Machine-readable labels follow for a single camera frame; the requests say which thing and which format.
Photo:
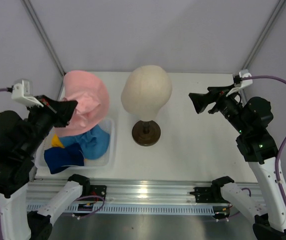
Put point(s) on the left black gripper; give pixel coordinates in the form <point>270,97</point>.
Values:
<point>65,108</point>

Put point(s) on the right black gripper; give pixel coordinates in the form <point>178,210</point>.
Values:
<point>200,101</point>

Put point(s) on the pink bucket hat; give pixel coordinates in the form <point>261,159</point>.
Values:
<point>92,99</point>

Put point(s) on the light blue bucket hat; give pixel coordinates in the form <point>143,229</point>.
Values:
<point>93,143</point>

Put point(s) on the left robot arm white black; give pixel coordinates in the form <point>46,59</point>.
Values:
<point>19,140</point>

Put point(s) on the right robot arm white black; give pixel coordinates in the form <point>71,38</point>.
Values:
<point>260,151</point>

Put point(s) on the yellow hat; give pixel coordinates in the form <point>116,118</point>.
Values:
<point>55,142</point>

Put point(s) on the dark blue hat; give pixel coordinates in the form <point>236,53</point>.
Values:
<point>59,159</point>

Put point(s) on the clear plastic bin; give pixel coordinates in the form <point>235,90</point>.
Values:
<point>107,125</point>

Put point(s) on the brown round wooden stand base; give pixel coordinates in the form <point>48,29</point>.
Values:
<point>146,133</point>

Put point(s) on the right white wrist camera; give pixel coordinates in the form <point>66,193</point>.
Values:
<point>242,80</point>

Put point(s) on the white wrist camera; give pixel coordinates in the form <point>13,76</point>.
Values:
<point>242,80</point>
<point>22,94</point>

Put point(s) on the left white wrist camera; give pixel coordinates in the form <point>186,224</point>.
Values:
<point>22,94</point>

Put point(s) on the aluminium front rail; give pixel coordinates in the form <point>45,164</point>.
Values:
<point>143,192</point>

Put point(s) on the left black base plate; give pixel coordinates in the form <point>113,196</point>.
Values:
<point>96,193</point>

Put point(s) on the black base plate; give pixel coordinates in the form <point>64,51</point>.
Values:
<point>204,195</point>
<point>96,193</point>

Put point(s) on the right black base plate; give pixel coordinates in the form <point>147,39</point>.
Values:
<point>204,195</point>

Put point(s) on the right aluminium frame post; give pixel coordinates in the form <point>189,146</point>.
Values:
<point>264,34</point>

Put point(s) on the aluminium frame post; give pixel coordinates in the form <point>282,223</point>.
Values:
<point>264,34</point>
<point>35,20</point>

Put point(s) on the white slotted cable duct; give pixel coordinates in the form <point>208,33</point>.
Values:
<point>109,208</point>

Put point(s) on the left aluminium frame post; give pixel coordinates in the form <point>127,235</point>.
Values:
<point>35,20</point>

